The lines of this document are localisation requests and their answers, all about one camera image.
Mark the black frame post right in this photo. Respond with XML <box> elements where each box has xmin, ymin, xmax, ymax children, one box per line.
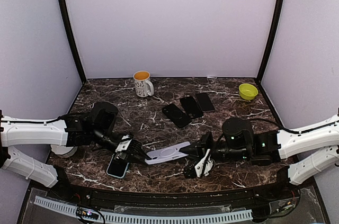
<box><xmin>256</xmin><ymin>0</ymin><xmax>283</xmax><ymax>84</ymax></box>

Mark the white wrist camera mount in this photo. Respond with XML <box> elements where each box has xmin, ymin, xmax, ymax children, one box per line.
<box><xmin>183</xmin><ymin>149</ymin><xmax>216</xmax><ymax>178</ymax></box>
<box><xmin>115</xmin><ymin>135</ymin><xmax>133</xmax><ymax>153</ymax></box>

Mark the green bowl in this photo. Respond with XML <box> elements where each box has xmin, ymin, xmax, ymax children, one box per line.
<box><xmin>239</xmin><ymin>83</ymin><xmax>258</xmax><ymax>101</ymax></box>

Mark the black front rail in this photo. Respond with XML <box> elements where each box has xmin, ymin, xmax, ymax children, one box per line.
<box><xmin>47</xmin><ymin>181</ymin><xmax>300</xmax><ymax>210</ymax></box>

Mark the white slotted cable duct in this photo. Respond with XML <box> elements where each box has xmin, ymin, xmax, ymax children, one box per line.
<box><xmin>33</xmin><ymin>196</ymin><xmax>253</xmax><ymax>224</ymax></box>

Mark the white fluted bowl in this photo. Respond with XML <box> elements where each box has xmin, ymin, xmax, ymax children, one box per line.
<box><xmin>50</xmin><ymin>145</ymin><xmax>78</xmax><ymax>158</ymax></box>

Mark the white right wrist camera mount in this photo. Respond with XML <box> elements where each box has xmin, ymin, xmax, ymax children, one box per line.
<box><xmin>183</xmin><ymin>149</ymin><xmax>216</xmax><ymax>178</ymax></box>

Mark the white patterned mug yellow inside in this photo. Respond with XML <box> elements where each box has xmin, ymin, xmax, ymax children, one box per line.
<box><xmin>133</xmin><ymin>71</ymin><xmax>154</xmax><ymax>97</ymax></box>

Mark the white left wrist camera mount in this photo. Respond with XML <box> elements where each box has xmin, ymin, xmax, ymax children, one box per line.
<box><xmin>115</xmin><ymin>135</ymin><xmax>133</xmax><ymax>153</ymax></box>

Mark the phone in blue case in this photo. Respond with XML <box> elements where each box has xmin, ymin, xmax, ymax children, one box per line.
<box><xmin>106</xmin><ymin>157</ymin><xmax>129</xmax><ymax>179</ymax></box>

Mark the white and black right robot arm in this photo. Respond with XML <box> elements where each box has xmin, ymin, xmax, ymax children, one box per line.
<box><xmin>179</xmin><ymin>115</ymin><xmax>338</xmax><ymax>200</ymax></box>

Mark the black frame post left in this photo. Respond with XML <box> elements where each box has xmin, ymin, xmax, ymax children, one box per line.
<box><xmin>58</xmin><ymin>0</ymin><xmax>87</xmax><ymax>84</ymax></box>

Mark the black frame post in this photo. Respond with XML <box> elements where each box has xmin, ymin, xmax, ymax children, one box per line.
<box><xmin>256</xmin><ymin>0</ymin><xmax>283</xmax><ymax>84</ymax></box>
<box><xmin>58</xmin><ymin>0</ymin><xmax>87</xmax><ymax>84</ymax></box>

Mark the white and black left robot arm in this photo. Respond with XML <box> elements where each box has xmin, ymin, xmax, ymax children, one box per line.
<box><xmin>1</xmin><ymin>102</ymin><xmax>150</xmax><ymax>201</ymax></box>

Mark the purple phone with dark screen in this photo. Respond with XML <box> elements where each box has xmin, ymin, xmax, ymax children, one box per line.
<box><xmin>195</xmin><ymin>93</ymin><xmax>215</xmax><ymax>112</ymax></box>

